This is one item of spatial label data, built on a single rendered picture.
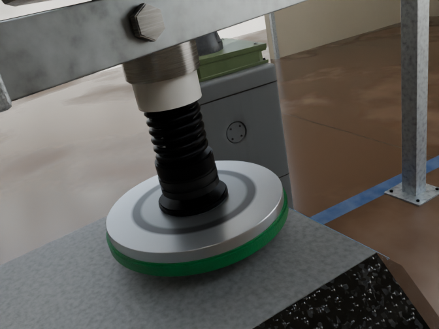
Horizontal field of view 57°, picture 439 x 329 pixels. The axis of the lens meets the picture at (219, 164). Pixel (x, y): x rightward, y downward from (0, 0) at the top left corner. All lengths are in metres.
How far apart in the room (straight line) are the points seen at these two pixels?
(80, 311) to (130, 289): 0.05
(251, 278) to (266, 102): 1.06
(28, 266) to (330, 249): 0.38
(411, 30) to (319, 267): 1.62
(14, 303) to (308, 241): 0.34
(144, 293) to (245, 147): 1.03
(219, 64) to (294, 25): 5.12
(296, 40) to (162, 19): 6.17
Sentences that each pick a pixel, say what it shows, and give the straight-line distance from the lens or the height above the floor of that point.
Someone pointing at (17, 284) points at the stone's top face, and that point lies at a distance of 0.57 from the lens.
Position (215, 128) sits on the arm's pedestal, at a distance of 1.36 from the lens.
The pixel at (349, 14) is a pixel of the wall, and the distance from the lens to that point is 7.16.
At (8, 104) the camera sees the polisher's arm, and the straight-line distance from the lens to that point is 0.28.
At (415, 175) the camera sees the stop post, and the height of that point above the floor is 0.13.
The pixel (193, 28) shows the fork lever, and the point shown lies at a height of 1.09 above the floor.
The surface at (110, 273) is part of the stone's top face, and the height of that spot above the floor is 0.84.
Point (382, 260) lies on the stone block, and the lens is 0.47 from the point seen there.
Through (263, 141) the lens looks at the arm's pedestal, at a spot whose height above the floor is 0.59.
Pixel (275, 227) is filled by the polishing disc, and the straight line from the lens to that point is 0.43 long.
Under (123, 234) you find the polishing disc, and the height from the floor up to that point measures 0.90.
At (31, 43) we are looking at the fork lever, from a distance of 0.31.
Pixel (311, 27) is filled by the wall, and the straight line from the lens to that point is 6.67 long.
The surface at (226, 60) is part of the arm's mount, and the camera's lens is 1.40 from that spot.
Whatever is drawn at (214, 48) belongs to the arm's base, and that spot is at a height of 0.94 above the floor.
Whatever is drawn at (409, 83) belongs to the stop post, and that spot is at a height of 0.58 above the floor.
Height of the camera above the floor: 1.12
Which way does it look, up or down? 23 degrees down
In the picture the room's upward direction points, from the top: 12 degrees counter-clockwise
